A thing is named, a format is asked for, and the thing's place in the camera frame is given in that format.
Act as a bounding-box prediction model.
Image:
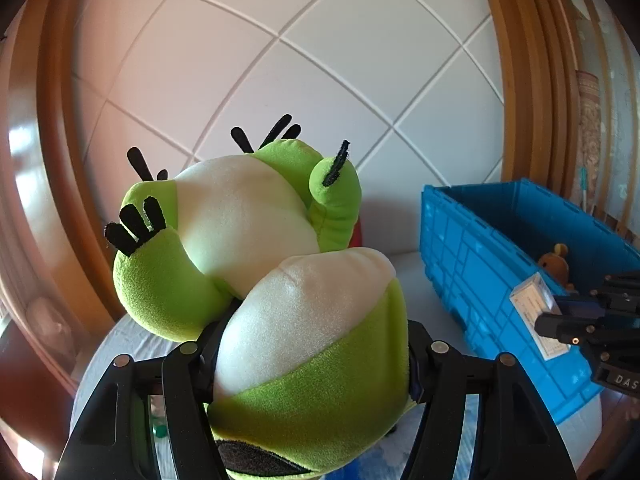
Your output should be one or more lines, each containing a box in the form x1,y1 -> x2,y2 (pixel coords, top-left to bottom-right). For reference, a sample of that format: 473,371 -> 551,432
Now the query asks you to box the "brown bear plush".
537,242 -> 576,293

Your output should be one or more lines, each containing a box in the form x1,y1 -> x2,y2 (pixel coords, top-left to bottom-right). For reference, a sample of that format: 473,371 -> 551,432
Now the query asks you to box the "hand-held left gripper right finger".
395,320 -> 578,480

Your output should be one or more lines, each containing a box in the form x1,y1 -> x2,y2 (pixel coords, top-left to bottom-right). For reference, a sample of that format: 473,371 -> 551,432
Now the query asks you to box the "green frog plush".
103,114 -> 418,478

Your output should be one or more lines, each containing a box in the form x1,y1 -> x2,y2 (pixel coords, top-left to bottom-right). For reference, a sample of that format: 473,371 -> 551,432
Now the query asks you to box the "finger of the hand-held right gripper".
534,312 -> 640,346
555,271 -> 640,318

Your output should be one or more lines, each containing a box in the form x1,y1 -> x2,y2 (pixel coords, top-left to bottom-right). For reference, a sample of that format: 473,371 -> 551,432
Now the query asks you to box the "brown patterned hanging strip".
575,70 -> 601,211

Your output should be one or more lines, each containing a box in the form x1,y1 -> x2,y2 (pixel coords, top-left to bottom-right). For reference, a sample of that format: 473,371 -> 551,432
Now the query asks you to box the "wooden framed padded headboard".
35,0 -> 576,321

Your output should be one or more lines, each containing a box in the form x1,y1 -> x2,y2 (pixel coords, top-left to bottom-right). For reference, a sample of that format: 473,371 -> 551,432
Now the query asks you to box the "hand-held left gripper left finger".
55,320 -> 226,480

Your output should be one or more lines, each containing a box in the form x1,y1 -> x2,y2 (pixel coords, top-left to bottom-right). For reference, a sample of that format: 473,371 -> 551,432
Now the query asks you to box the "white small carton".
509,271 -> 568,361

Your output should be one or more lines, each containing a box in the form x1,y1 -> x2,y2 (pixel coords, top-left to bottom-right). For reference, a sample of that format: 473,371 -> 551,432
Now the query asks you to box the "blue plastic crate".
419,177 -> 640,428

